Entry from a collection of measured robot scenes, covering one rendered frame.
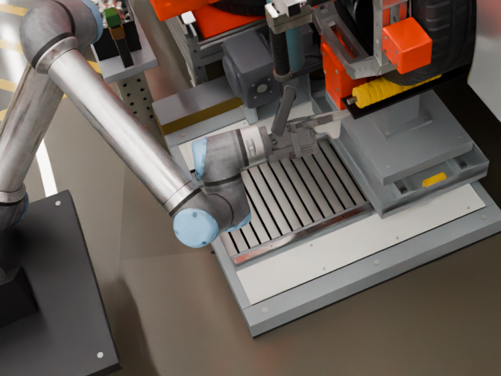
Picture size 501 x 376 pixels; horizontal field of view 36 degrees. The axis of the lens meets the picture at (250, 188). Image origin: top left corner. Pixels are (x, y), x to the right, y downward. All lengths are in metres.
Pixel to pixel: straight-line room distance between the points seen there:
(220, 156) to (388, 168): 0.71
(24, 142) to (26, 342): 0.52
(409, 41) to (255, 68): 0.77
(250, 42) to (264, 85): 0.14
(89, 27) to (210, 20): 0.93
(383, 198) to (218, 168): 0.73
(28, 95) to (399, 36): 0.90
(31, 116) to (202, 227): 0.58
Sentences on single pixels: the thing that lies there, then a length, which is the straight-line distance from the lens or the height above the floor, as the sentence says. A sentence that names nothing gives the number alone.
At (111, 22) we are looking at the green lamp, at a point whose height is 0.64.
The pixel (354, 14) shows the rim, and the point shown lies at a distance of 2.15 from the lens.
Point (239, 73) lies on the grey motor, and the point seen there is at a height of 0.39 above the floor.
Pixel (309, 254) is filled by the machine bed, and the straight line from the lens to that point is 2.30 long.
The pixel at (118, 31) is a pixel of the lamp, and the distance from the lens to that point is 2.28.
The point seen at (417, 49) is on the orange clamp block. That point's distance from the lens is 1.69.
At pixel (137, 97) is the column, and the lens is 2.73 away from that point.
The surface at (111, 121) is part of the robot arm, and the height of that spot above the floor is 0.85.
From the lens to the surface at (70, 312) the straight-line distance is 2.10.
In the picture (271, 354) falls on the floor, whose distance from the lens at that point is 2.25.
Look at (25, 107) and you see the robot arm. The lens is 1.98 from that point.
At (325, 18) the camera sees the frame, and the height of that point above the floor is 0.62.
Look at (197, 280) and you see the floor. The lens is 2.40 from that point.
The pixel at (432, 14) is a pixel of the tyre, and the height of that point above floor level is 0.92.
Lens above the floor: 2.04
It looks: 53 degrees down
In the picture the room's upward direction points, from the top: 12 degrees counter-clockwise
